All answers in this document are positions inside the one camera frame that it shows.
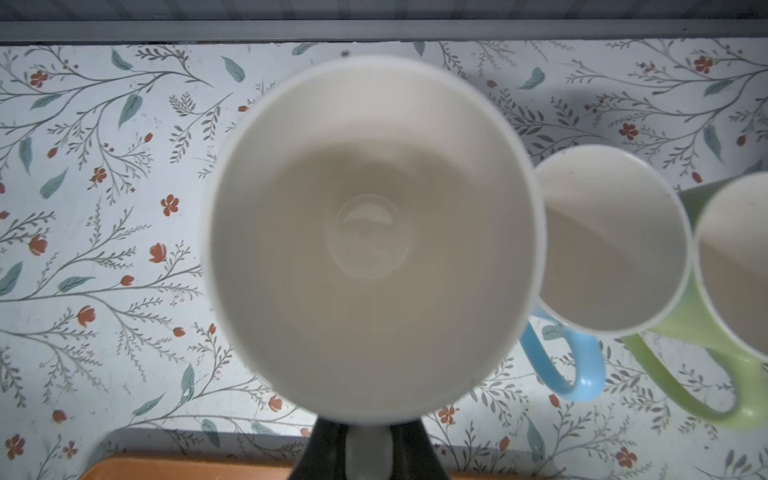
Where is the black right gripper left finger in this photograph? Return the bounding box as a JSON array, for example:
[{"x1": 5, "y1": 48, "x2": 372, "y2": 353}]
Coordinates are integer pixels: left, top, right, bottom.
[{"x1": 288, "y1": 417, "x2": 348, "y2": 480}]

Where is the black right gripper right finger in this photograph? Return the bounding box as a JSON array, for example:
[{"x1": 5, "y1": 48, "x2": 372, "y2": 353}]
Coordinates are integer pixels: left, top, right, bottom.
[{"x1": 390, "y1": 420, "x2": 449, "y2": 480}]

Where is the orange plastic tray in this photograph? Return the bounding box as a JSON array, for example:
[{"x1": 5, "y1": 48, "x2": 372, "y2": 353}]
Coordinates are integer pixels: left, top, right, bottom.
[{"x1": 77, "y1": 455, "x2": 541, "y2": 480}]

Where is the white mug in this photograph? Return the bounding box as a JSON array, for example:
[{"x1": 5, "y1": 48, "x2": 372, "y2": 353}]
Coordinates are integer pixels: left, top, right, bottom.
[{"x1": 201, "y1": 56, "x2": 547, "y2": 479}]

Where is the light blue mug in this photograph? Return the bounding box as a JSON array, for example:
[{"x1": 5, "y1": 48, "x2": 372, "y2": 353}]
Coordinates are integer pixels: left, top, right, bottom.
[{"x1": 520, "y1": 145, "x2": 693, "y2": 402}]

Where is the light green mug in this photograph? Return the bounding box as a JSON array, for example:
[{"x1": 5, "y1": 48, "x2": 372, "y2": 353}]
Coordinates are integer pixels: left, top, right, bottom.
[{"x1": 622, "y1": 172, "x2": 767, "y2": 429}]

